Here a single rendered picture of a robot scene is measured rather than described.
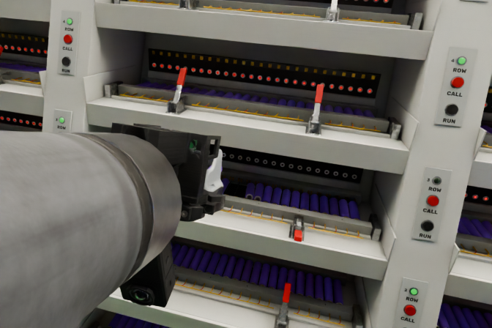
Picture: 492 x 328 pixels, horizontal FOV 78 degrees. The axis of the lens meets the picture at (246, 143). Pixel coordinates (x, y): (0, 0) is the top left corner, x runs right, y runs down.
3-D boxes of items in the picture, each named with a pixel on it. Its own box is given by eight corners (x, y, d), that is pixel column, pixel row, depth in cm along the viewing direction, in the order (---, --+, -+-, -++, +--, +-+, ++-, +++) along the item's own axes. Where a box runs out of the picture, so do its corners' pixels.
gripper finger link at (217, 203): (235, 189, 36) (209, 203, 28) (233, 201, 36) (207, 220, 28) (198, 181, 37) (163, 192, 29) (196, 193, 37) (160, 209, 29)
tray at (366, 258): (382, 281, 54) (396, 238, 50) (80, 215, 64) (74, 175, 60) (364, 216, 72) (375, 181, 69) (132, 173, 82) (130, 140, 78)
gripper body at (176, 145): (225, 136, 32) (186, 135, 20) (212, 215, 33) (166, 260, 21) (158, 125, 33) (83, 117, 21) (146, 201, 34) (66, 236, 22)
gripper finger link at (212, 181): (239, 149, 41) (218, 151, 32) (232, 192, 41) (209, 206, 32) (218, 146, 42) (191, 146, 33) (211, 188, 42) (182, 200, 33)
